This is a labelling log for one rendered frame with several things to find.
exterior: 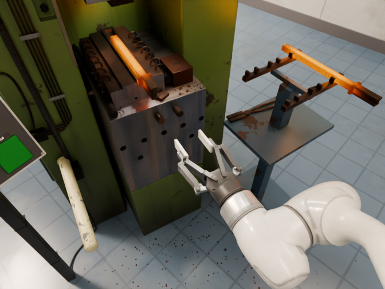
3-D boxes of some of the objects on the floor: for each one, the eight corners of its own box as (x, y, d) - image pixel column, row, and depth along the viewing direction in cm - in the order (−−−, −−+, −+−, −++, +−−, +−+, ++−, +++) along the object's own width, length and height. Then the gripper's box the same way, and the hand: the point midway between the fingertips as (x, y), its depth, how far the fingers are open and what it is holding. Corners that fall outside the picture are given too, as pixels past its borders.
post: (75, 278, 151) (-59, 137, 70) (68, 282, 149) (-78, 143, 69) (74, 271, 153) (-58, 127, 72) (66, 275, 152) (-77, 132, 71)
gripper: (197, 227, 67) (156, 159, 81) (264, 191, 74) (216, 134, 87) (197, 211, 62) (153, 141, 75) (270, 174, 68) (217, 116, 82)
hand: (192, 144), depth 80 cm, fingers open, 7 cm apart
